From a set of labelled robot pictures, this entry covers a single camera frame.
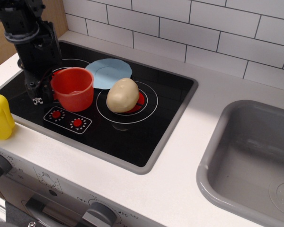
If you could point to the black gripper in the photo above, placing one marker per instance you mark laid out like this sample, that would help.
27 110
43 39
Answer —
37 57

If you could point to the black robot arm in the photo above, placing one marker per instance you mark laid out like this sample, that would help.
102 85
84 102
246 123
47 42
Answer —
20 20

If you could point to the grey toy sink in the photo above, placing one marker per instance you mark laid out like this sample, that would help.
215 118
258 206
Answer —
242 169

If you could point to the black toy stove top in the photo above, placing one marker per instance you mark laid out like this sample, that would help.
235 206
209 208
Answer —
131 140

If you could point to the yellow toy bell pepper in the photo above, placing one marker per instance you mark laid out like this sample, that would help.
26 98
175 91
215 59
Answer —
6 120

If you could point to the red plastic cup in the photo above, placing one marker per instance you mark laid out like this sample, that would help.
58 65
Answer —
73 88

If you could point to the light blue plate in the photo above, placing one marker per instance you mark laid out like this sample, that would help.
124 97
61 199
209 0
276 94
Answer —
108 71

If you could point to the grey right oven knob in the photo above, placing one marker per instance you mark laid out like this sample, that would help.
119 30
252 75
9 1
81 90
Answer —
99 215

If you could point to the beige toy potato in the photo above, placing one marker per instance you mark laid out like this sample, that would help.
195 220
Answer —
123 96

